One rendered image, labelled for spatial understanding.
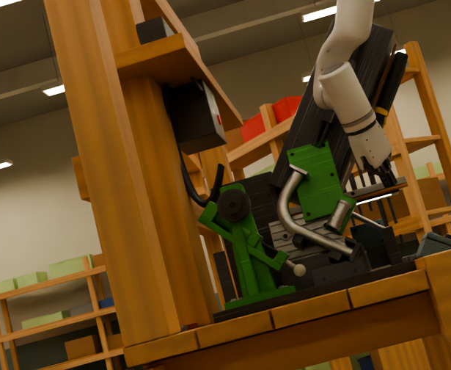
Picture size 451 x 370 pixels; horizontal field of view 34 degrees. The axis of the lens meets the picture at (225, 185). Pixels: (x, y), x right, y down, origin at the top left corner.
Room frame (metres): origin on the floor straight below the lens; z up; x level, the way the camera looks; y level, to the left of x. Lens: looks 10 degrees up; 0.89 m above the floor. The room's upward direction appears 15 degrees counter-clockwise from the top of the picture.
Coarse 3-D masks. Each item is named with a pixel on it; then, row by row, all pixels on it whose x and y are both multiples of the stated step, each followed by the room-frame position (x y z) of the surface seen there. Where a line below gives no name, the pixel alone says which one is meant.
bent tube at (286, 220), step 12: (288, 180) 1.93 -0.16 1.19; (300, 180) 1.94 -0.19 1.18; (288, 192) 1.93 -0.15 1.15; (288, 216) 1.91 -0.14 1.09; (288, 228) 1.91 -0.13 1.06; (300, 228) 1.90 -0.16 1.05; (312, 240) 1.89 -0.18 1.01; (324, 240) 1.87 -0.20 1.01; (336, 240) 1.88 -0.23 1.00; (348, 252) 1.85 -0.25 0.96
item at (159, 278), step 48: (48, 0) 1.38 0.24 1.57; (96, 0) 1.43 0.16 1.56; (96, 48) 1.37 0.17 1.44; (96, 96) 1.37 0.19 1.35; (144, 96) 1.75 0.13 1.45; (96, 144) 1.38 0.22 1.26; (144, 144) 1.76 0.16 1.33; (96, 192) 1.38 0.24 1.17; (144, 192) 1.44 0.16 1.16; (144, 240) 1.37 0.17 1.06; (192, 240) 1.78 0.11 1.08; (144, 288) 1.37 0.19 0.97; (192, 288) 1.75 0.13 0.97; (144, 336) 1.37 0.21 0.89
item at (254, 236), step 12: (216, 204) 1.71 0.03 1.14; (204, 216) 1.70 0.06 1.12; (216, 216) 1.70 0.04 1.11; (216, 228) 1.69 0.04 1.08; (228, 228) 1.70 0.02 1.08; (228, 240) 1.69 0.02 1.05; (252, 240) 1.69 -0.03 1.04; (252, 252) 1.68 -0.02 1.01; (276, 252) 1.70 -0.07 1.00; (276, 264) 1.68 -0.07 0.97
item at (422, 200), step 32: (416, 64) 4.75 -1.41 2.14; (256, 128) 5.56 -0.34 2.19; (288, 128) 5.13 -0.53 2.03; (384, 128) 4.53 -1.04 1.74; (256, 160) 6.26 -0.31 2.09; (448, 160) 4.74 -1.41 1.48; (416, 192) 4.49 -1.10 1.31; (352, 224) 5.00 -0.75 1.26; (384, 224) 4.65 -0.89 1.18; (416, 224) 4.46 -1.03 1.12
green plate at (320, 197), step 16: (288, 160) 1.98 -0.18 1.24; (304, 160) 1.97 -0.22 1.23; (320, 160) 1.96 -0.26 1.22; (320, 176) 1.95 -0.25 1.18; (336, 176) 1.94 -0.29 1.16; (304, 192) 1.95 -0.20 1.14; (320, 192) 1.94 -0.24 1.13; (336, 192) 1.93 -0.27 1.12; (304, 208) 1.94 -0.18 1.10; (320, 208) 1.93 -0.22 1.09
